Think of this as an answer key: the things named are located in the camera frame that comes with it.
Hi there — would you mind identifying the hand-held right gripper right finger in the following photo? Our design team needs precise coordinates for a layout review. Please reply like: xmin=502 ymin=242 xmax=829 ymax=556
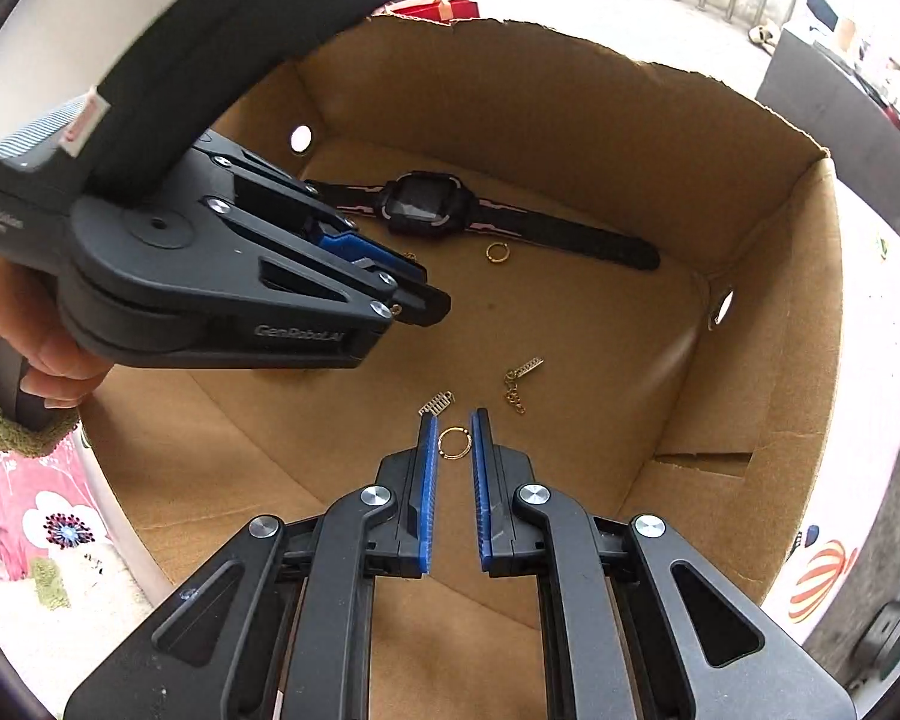
xmin=470 ymin=408 xmax=858 ymax=720

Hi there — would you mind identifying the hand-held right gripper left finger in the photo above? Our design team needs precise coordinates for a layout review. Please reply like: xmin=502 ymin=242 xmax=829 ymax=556
xmin=64 ymin=409 xmax=440 ymax=720

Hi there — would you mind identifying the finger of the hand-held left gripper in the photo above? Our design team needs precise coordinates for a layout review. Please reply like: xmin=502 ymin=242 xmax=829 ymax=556
xmin=205 ymin=193 xmax=453 ymax=326
xmin=197 ymin=135 xmax=431 ymax=288

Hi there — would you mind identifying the black smartwatch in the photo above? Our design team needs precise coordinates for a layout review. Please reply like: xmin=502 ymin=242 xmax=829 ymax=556
xmin=304 ymin=169 xmax=662 ymax=272

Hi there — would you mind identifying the gold chain earring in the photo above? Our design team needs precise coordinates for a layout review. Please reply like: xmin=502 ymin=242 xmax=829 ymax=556
xmin=503 ymin=357 xmax=546 ymax=416

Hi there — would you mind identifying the large brown cardboard box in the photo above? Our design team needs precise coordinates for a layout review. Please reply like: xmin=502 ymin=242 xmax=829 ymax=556
xmin=79 ymin=13 xmax=846 ymax=720

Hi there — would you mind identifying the person's left forearm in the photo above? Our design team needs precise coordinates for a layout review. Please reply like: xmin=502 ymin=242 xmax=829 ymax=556
xmin=0 ymin=366 xmax=85 ymax=460

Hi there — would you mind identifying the person's left hand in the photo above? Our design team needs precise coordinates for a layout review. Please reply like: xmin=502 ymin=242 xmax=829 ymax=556
xmin=0 ymin=242 xmax=115 ymax=411

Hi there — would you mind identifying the red gift bag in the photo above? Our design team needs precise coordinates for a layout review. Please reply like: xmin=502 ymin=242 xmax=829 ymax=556
xmin=373 ymin=0 xmax=482 ymax=25

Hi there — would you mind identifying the pink floral blanket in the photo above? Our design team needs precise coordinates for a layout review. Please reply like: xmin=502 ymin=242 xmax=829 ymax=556
xmin=0 ymin=427 xmax=122 ymax=602

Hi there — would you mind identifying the green white fluffy robe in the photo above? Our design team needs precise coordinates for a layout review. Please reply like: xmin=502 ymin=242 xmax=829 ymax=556
xmin=0 ymin=555 xmax=182 ymax=720

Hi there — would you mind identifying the black case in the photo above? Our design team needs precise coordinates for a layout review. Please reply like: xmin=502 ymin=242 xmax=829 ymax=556
xmin=850 ymin=601 xmax=900 ymax=681

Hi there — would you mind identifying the balloon print tablecloth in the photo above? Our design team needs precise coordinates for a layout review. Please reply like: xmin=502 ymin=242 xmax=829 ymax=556
xmin=761 ymin=180 xmax=900 ymax=628

